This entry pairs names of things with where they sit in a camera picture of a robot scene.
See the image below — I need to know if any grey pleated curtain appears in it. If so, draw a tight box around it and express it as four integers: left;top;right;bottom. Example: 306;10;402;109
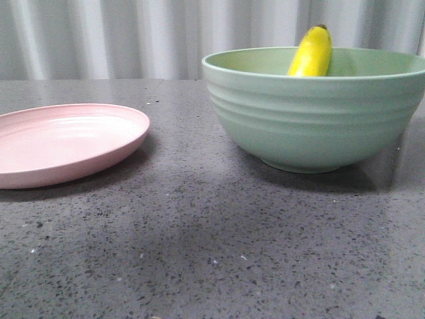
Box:
1;1;424;80

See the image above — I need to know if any yellow banana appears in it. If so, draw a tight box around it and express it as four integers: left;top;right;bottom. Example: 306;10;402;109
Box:
288;25;332;76

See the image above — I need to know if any pink plate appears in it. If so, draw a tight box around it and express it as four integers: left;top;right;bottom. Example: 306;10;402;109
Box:
1;104;150;189

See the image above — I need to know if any green ribbed bowl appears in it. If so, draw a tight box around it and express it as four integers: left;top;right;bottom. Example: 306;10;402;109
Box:
202;47;424;173

